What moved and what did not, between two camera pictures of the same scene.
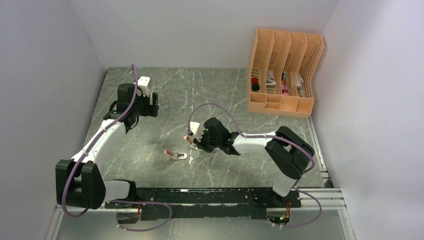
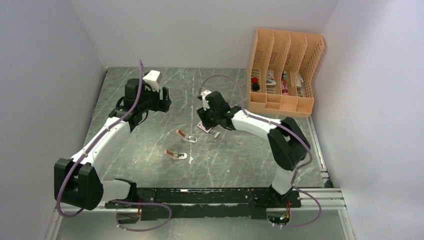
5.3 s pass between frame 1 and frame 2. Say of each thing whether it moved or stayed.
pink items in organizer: stayed
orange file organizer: stayed
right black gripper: moved
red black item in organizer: stayed
